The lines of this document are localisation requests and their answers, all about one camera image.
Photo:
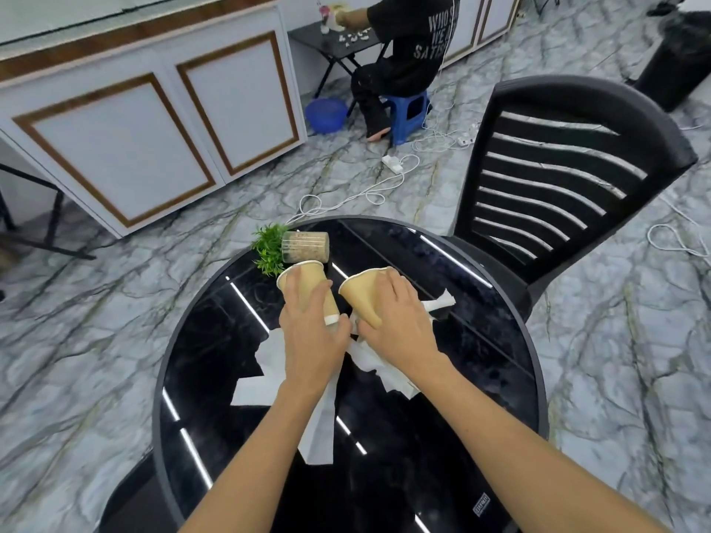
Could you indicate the person's right hand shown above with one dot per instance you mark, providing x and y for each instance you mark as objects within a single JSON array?
[{"x": 403, "y": 338}]

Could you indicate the person's left hand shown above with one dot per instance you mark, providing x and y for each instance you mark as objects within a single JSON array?
[{"x": 311, "y": 344}]

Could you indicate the person's left thumb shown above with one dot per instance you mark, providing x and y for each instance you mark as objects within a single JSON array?
[{"x": 323, "y": 298}]

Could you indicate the person's right thumb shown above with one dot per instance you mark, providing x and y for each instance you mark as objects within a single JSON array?
[{"x": 367, "y": 329}]

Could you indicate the person's right middle finger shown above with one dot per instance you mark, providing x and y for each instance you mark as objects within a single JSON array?
[{"x": 407, "y": 298}]

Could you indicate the tan paper cup white base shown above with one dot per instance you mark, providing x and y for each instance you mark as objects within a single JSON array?
[{"x": 303, "y": 283}]

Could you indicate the person's left forearm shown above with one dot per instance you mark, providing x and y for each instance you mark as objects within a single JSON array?
[{"x": 261, "y": 460}]

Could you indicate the person's right forearm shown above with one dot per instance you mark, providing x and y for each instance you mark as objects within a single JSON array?
[{"x": 527, "y": 455}]

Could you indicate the small white tissue strip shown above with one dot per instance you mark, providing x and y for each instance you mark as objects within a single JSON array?
[{"x": 439, "y": 305}]

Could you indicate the torn white tissue paper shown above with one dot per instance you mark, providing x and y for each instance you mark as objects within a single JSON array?
[{"x": 389, "y": 371}]

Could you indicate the clear plastic toothpick jar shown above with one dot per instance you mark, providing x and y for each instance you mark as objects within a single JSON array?
[{"x": 305, "y": 246}]

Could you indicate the small green artificial plant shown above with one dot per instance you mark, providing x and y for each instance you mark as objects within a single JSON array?
[{"x": 267, "y": 249}]

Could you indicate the large crumpled white tissue paper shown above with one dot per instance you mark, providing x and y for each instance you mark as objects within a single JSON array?
[{"x": 266, "y": 377}]

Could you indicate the round black glass table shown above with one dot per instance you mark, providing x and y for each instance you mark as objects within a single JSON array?
[{"x": 416, "y": 427}]

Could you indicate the white power strip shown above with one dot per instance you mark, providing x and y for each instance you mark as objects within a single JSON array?
[
  {"x": 467, "y": 136},
  {"x": 393, "y": 164}
]

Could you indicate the blue plastic basin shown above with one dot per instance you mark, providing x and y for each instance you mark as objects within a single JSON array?
[{"x": 325, "y": 115}]

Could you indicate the blue plastic stool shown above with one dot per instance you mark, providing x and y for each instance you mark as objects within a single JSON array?
[{"x": 408, "y": 113}]

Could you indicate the black plastic slatted chair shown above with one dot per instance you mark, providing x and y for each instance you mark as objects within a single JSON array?
[{"x": 561, "y": 183}]

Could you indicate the black folding table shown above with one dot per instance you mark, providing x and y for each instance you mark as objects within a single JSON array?
[{"x": 327, "y": 41}]

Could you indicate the white cabinet with brown trim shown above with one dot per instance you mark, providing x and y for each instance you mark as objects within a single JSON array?
[{"x": 128, "y": 122}]

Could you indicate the narrow white cabinet brown trim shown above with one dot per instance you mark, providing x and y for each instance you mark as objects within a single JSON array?
[{"x": 489, "y": 22}]

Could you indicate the black trash bin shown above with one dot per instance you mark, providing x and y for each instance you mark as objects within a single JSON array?
[{"x": 675, "y": 60}]

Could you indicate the black metal stand frame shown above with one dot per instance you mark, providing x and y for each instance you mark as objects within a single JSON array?
[{"x": 50, "y": 216}]

